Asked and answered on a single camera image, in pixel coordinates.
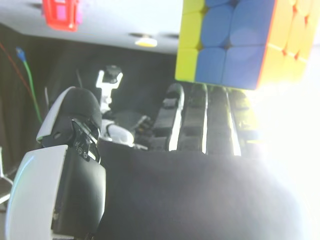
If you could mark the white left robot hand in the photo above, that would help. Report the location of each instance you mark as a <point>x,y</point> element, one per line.
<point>162,195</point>

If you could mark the multicolour puzzle cube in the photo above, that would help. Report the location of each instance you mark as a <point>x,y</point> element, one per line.
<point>225,37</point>

